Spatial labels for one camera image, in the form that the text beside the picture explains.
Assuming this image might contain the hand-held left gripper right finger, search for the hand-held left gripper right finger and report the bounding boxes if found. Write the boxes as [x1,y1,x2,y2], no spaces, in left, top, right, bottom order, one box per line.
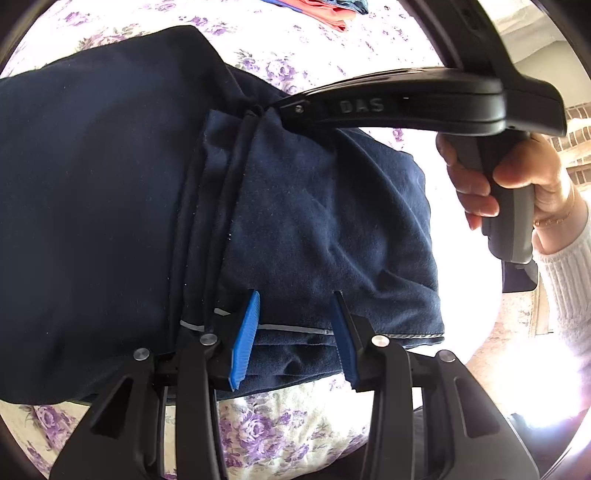
[332,291,541,480]

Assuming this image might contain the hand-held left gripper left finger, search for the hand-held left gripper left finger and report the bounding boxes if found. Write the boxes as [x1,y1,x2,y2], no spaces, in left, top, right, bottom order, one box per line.
[48,290,262,480]

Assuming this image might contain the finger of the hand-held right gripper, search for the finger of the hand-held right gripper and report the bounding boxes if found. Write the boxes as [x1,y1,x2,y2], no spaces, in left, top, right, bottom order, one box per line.
[252,67,505,136]

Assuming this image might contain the navy blue pants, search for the navy blue pants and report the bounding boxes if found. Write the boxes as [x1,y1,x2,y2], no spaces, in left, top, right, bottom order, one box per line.
[0,25,446,407]

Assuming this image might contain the person's right forearm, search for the person's right forearm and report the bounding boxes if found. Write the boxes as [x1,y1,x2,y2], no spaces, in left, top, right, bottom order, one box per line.
[531,217,591,374]

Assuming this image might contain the person's right hand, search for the person's right hand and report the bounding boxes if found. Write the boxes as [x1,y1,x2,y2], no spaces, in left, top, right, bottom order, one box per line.
[436,131,578,232]

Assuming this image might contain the purple floral bed sheet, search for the purple floral bed sheet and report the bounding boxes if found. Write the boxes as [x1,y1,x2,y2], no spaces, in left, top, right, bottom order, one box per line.
[0,0,462,480]

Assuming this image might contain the folded red garment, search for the folded red garment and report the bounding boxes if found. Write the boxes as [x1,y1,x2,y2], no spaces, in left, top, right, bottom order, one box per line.
[259,0,348,33]

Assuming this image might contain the thin gold bracelet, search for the thin gold bracelet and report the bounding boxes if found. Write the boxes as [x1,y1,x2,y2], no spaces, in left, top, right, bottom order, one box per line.
[533,185,578,229]

